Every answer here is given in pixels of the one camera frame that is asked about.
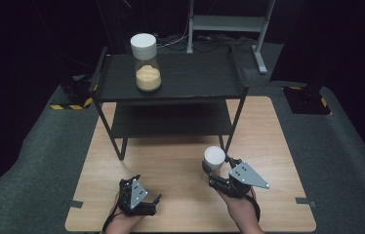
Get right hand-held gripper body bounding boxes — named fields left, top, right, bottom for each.
left=208, top=159, right=271, bottom=200

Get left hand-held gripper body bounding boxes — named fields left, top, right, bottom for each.
left=117, top=178, right=158, bottom=217

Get grey powder jar white lid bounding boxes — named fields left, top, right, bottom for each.
left=202, top=145, right=227, bottom=183

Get black two-tier shelf rack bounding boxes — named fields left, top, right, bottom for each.
left=88, top=45, right=250, bottom=162

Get yellow powder jar white lid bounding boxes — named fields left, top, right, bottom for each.
left=130, top=32, right=163, bottom=94

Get person's right hand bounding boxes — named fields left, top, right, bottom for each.
left=217, top=186, right=263, bottom=228

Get grey tape piece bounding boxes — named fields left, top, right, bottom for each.
left=295, top=196, right=317, bottom=209
left=68, top=199, right=85, bottom=210

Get grey carpet mat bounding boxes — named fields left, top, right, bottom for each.
left=0, top=41, right=365, bottom=234

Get black box hazard tape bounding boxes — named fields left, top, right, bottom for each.
left=282, top=85, right=332, bottom=116
left=50, top=74, right=100, bottom=111

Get grey metal stand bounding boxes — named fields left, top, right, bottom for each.
left=185, top=0, right=276, bottom=75

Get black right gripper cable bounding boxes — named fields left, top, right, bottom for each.
left=248, top=194, right=263, bottom=223

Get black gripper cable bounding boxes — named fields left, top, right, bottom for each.
left=248, top=194, right=263, bottom=223
left=101, top=191, right=125, bottom=233

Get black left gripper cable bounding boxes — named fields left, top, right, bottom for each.
left=101, top=191, right=125, bottom=233

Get black floor cables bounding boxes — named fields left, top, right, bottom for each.
left=157, top=32, right=258, bottom=54

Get white floor cable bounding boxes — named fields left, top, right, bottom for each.
left=155, top=18, right=190, bottom=50

